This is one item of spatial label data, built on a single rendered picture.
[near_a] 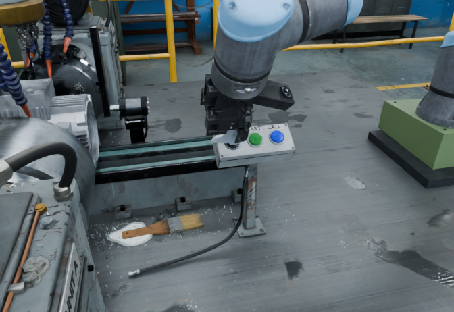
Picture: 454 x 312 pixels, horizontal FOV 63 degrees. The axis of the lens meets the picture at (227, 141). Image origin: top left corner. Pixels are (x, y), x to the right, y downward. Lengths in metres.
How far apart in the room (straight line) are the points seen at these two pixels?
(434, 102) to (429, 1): 6.49
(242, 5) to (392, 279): 0.68
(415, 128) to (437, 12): 6.66
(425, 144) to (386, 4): 5.48
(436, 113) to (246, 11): 0.92
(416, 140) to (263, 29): 0.94
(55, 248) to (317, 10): 0.43
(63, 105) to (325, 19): 0.64
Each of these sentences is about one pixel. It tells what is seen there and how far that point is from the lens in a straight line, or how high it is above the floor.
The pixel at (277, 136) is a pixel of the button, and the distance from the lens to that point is 0.81.
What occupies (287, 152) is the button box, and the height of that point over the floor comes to 1.04.
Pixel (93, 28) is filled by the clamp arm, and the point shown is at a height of 1.25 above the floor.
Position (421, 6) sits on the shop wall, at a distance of 7.68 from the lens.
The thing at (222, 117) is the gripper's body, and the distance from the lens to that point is 0.63.
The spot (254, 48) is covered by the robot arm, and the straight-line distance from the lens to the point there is 0.49.
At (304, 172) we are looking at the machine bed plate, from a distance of 1.20.
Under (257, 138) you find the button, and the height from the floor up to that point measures 1.07.
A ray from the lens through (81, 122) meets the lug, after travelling 0.92.
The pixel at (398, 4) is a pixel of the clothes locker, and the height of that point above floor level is 0.51.
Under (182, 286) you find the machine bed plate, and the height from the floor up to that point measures 0.80.
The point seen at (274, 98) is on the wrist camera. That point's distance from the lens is 0.66.
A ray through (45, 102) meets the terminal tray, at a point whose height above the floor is 1.12.
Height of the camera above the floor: 1.45
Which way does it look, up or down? 29 degrees down
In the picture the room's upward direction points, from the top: straight up
